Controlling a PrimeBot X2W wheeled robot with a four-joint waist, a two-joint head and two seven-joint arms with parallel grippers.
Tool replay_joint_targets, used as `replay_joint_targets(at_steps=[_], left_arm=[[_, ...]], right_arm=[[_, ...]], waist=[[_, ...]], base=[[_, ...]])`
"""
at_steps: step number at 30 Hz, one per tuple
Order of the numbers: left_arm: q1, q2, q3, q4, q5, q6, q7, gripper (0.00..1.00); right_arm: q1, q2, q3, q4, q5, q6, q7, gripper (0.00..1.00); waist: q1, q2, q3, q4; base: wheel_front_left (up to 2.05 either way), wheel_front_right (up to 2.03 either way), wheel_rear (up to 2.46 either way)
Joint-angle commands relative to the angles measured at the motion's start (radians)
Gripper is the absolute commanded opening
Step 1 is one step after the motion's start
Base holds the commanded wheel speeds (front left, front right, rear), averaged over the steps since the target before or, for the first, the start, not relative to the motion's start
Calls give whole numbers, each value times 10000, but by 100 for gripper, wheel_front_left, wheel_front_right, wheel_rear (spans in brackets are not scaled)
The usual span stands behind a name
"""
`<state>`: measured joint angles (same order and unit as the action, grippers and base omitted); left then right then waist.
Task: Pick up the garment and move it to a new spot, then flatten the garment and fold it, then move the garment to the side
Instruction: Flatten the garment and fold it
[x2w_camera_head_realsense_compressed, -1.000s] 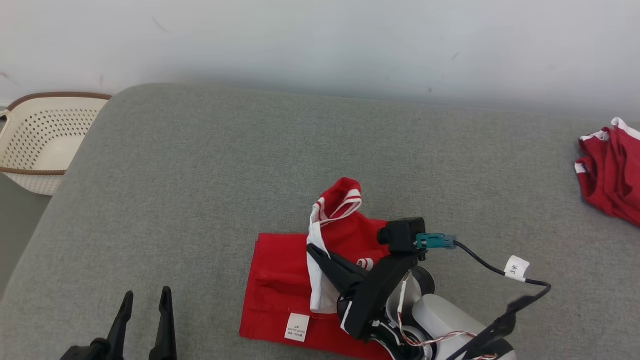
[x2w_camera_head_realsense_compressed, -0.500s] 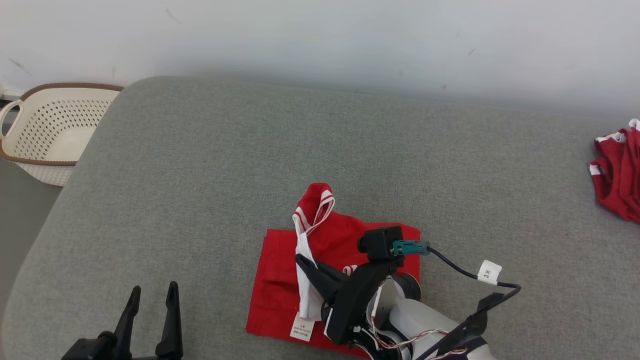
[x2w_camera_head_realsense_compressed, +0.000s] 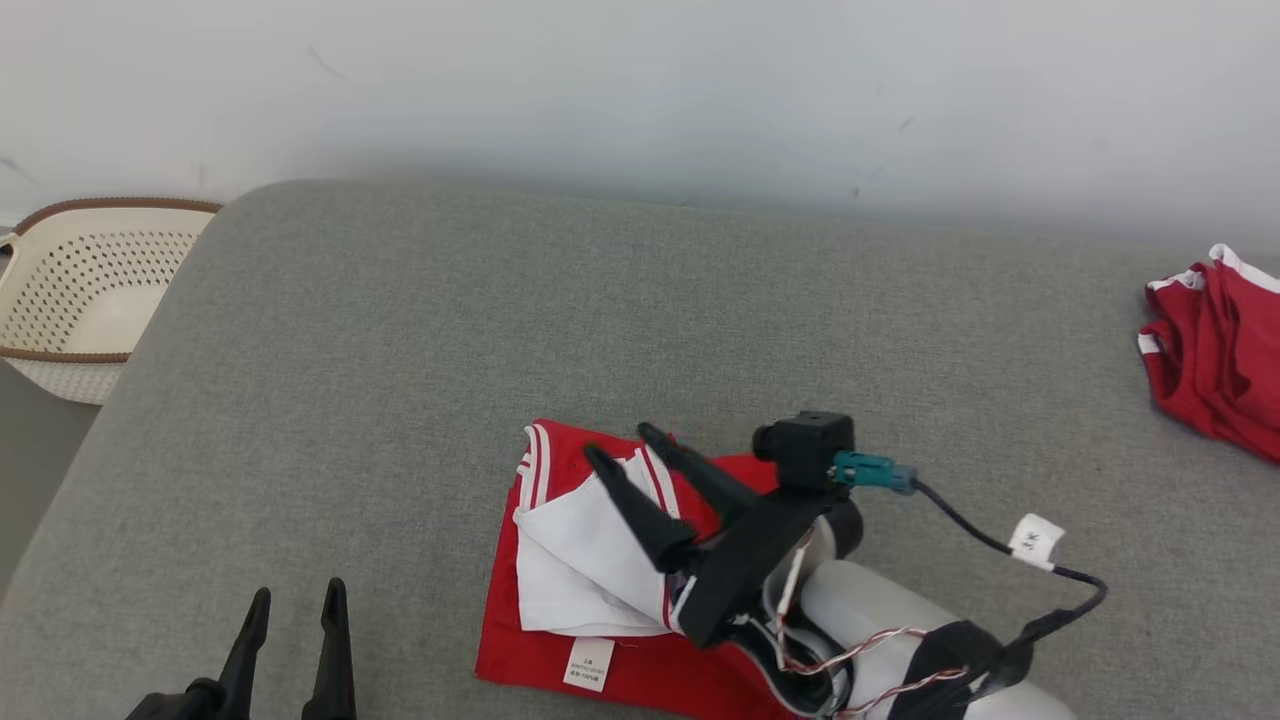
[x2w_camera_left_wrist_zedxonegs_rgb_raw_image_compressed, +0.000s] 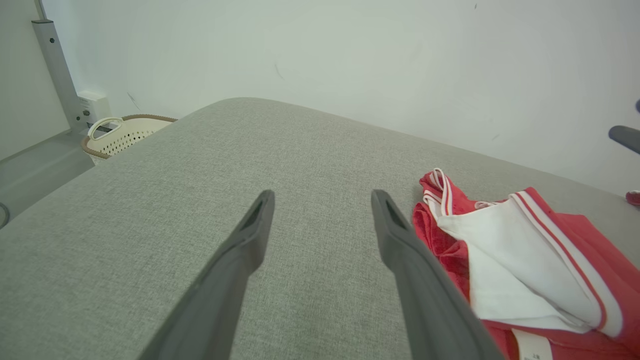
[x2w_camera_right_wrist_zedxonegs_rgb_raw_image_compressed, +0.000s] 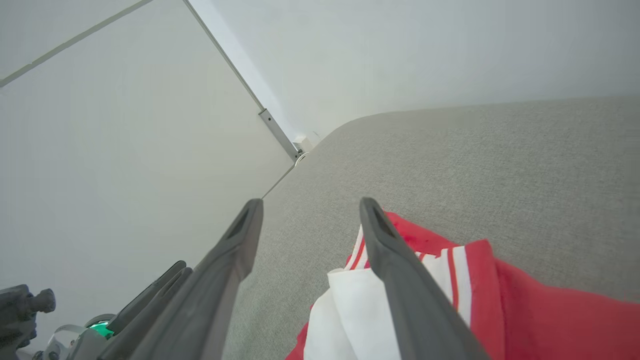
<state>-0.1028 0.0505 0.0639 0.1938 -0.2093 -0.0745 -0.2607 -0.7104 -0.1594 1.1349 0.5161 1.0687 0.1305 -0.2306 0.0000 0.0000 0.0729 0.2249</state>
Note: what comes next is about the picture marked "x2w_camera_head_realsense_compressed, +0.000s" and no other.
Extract red white twisted wire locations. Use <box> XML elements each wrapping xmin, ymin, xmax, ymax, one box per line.
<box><xmin>774</xmin><ymin>538</ymin><xmax>969</xmax><ymax>717</ymax></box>

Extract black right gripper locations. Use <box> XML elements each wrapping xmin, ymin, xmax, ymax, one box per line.
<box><xmin>582</xmin><ymin>421</ymin><xmax>833</xmax><ymax>650</ymax></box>

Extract red and white Bulls jersey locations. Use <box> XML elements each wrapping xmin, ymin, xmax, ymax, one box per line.
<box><xmin>474</xmin><ymin>417</ymin><xmax>851</xmax><ymax>720</ymax></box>

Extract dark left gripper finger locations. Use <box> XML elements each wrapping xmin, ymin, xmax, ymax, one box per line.
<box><xmin>214</xmin><ymin>586</ymin><xmax>274</xmax><ymax>720</ymax></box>
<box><xmin>301</xmin><ymin>577</ymin><xmax>359</xmax><ymax>720</ymax></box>

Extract white paper cable label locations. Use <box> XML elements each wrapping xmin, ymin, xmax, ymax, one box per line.
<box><xmin>1007</xmin><ymin>512</ymin><xmax>1067</xmax><ymax>573</ymax></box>

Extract black right camera cable, teal plug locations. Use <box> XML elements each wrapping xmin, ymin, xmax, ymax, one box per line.
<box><xmin>829</xmin><ymin>449</ymin><xmax>1110</xmax><ymax>693</ymax></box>

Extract red Bulls 23 shorts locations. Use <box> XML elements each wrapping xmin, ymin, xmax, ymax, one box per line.
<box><xmin>1136</xmin><ymin>243</ymin><xmax>1280</xmax><ymax>464</ymax></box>

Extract cream perforated laundry basket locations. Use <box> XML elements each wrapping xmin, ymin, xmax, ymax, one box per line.
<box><xmin>0</xmin><ymin>196</ymin><xmax>224</xmax><ymax>407</ymax></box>

